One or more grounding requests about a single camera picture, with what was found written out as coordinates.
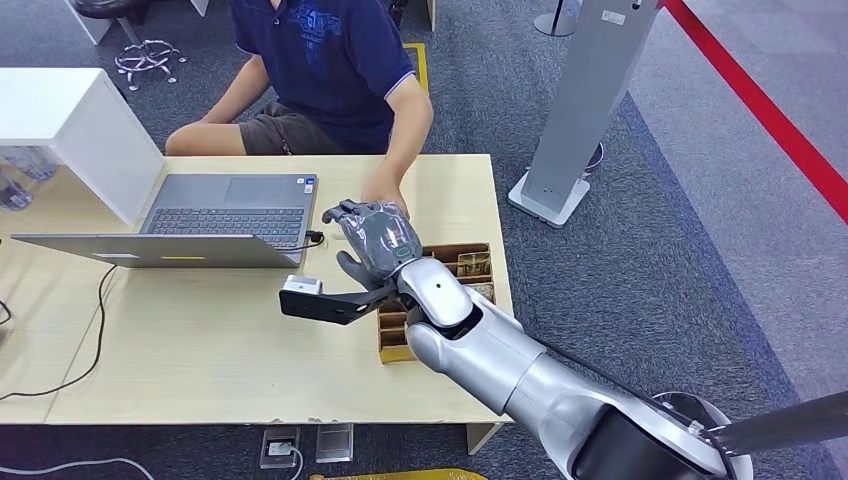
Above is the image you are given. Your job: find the desk leg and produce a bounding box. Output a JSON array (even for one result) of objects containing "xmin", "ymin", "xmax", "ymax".
[{"xmin": 465, "ymin": 423, "xmax": 503, "ymax": 456}]

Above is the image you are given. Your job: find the black laptop charger cable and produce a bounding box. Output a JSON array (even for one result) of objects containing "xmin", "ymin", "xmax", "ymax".
[{"xmin": 283, "ymin": 230, "xmax": 326, "ymax": 255}]

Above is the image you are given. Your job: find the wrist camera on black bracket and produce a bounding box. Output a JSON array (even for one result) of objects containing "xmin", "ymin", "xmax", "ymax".
[{"xmin": 278, "ymin": 274, "xmax": 399, "ymax": 327}]

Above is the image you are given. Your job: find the yellow object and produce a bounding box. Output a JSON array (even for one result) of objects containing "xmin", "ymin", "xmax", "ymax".
[{"xmin": 307, "ymin": 468, "xmax": 489, "ymax": 480}]

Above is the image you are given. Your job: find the white cable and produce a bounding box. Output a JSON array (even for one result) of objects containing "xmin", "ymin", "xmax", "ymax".
[{"xmin": 0, "ymin": 457, "xmax": 156, "ymax": 480}]

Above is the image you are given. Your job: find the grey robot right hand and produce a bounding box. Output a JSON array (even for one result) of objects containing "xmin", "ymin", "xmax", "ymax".
[{"xmin": 322, "ymin": 199, "xmax": 424, "ymax": 291}]

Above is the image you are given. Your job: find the dark grey robot bar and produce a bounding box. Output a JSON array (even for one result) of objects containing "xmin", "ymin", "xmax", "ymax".
[{"xmin": 705, "ymin": 390, "xmax": 848, "ymax": 458}]

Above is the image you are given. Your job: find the floor socket box with plug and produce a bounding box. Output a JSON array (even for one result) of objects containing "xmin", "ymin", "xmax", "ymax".
[{"xmin": 258, "ymin": 427, "xmax": 301, "ymax": 471}]

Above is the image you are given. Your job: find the chrome office chair base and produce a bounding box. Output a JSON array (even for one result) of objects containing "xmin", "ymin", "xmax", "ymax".
[{"xmin": 113, "ymin": 39, "xmax": 187, "ymax": 92}]

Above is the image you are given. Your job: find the wooden card holder rack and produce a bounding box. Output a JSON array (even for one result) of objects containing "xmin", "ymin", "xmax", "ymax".
[{"xmin": 376, "ymin": 241, "xmax": 497, "ymax": 366}]

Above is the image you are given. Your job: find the person's left hand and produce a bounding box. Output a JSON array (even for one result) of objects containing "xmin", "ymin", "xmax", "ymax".
[{"xmin": 362, "ymin": 178, "xmax": 411, "ymax": 220}]

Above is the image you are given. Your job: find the white box shelf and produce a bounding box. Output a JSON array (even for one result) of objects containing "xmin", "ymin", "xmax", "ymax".
[{"xmin": 0, "ymin": 68, "xmax": 166, "ymax": 228}]

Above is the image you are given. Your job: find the grey kiosk stand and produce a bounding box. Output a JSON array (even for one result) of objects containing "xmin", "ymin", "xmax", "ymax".
[{"xmin": 508, "ymin": 0, "xmax": 664, "ymax": 230}]

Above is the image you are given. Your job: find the floor socket box metal lid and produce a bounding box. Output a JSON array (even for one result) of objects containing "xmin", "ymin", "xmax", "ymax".
[{"xmin": 314, "ymin": 424, "xmax": 355, "ymax": 464}]

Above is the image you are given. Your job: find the clear plastic container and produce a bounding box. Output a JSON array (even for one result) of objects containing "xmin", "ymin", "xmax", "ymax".
[{"xmin": 0, "ymin": 146, "xmax": 58, "ymax": 213}]

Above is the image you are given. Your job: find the person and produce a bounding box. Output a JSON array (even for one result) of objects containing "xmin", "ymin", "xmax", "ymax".
[{"xmin": 164, "ymin": 0, "xmax": 436, "ymax": 220}]

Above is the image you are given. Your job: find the red barrier belt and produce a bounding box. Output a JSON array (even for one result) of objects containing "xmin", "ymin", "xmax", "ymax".
[{"xmin": 662, "ymin": 0, "xmax": 848, "ymax": 227}]

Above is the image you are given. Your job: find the grey laptop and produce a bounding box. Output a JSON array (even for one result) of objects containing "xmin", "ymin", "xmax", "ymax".
[{"xmin": 11, "ymin": 173, "xmax": 319, "ymax": 270}]

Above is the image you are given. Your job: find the round stanchion base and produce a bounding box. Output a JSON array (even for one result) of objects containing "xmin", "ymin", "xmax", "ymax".
[{"xmin": 533, "ymin": 0, "xmax": 579, "ymax": 38}]

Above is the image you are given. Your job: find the black office chair seat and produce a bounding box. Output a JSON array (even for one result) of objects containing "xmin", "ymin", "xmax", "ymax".
[{"xmin": 72, "ymin": 0, "xmax": 151, "ymax": 21}]

